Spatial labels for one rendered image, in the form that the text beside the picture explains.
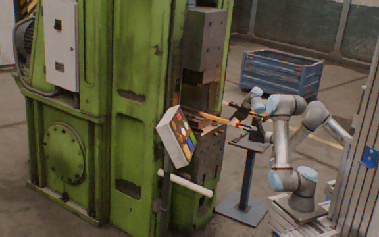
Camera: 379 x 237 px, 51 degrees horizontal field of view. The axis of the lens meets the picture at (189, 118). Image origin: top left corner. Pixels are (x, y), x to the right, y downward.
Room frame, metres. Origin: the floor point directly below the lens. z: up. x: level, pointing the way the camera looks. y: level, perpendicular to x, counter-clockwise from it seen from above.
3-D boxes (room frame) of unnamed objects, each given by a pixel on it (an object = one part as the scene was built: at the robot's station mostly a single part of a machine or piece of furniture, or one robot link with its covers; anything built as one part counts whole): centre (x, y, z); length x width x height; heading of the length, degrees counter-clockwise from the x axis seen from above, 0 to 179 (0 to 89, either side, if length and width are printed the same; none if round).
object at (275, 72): (6.80, -1.49, 0.36); 1.20 x 0.80 x 0.72; 52
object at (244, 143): (3.12, -0.56, 0.70); 0.40 x 0.30 x 0.02; 152
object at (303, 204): (1.97, -0.68, 0.87); 0.15 x 0.15 x 0.10
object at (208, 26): (2.93, 0.03, 1.56); 0.42 x 0.39 x 0.40; 57
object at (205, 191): (2.44, -0.01, 0.62); 0.44 x 0.05 x 0.05; 57
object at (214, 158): (2.94, 0.04, 0.69); 0.56 x 0.38 x 0.45; 57
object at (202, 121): (2.89, 0.06, 0.96); 0.42 x 0.20 x 0.09; 57
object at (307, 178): (1.97, -0.67, 0.98); 0.13 x 0.12 x 0.14; 101
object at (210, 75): (2.89, 0.06, 1.32); 0.42 x 0.20 x 0.10; 57
